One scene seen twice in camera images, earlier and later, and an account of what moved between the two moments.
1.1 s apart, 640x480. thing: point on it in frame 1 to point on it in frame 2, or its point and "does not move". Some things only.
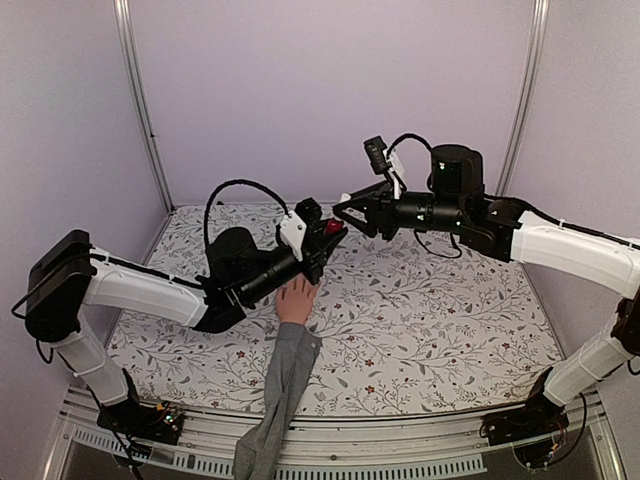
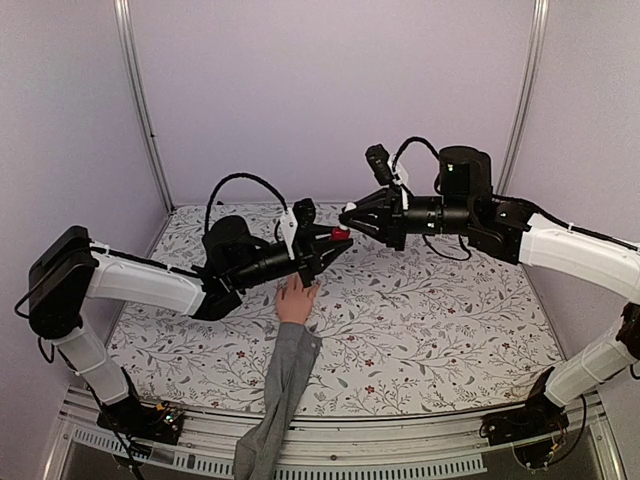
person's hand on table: (294, 302) does not move
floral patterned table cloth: (399, 330) does not move
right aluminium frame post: (541, 15) does not move
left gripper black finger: (328, 247) to (327, 254)
